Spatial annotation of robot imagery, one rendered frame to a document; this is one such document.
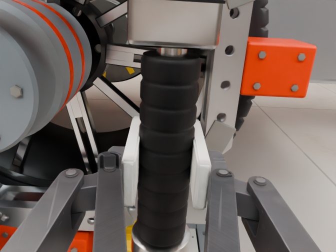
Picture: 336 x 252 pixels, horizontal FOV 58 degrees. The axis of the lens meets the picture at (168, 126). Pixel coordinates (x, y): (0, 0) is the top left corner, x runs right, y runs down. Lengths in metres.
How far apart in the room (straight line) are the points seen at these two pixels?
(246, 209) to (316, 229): 1.46
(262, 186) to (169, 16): 0.10
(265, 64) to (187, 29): 0.26
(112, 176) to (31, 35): 0.18
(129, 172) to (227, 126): 0.27
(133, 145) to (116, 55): 0.33
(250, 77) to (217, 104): 0.06
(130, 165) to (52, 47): 0.18
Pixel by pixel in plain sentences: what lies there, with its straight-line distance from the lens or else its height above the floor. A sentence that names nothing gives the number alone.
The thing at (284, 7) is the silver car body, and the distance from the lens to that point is 0.87.
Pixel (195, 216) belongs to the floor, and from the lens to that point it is 1.50.
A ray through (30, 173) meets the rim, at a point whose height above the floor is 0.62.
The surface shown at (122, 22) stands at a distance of 0.88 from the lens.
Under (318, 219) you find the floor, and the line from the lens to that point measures 1.70.
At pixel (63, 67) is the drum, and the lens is 0.32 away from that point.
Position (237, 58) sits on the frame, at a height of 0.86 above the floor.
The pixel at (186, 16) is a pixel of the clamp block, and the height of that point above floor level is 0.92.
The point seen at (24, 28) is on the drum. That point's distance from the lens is 0.30.
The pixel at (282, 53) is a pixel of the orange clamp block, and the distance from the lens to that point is 0.42.
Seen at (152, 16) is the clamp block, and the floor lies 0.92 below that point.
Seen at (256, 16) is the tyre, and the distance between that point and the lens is 0.49.
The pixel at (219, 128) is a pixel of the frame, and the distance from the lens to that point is 0.42.
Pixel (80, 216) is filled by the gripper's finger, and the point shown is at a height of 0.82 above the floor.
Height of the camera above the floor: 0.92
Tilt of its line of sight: 22 degrees down
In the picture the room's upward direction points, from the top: 3 degrees clockwise
